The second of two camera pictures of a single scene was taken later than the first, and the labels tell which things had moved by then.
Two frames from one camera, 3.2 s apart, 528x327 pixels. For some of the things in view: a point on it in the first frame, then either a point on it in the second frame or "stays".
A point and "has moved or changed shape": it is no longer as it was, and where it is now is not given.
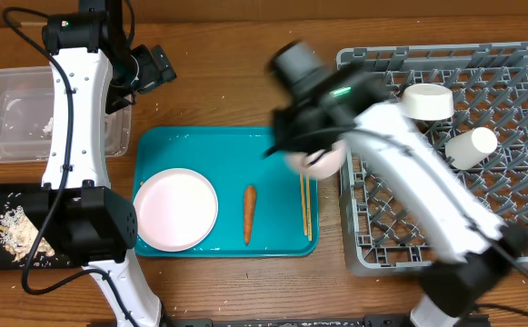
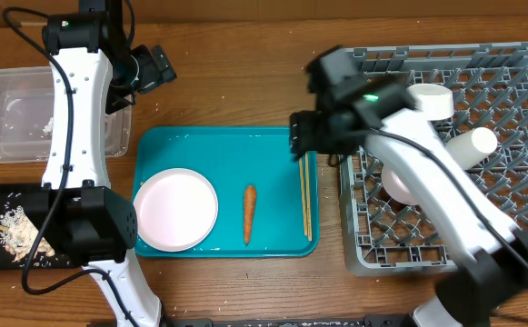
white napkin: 49,126 stays
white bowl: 320,163 has moved or changed shape
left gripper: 156,70 stays
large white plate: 174,210 stays
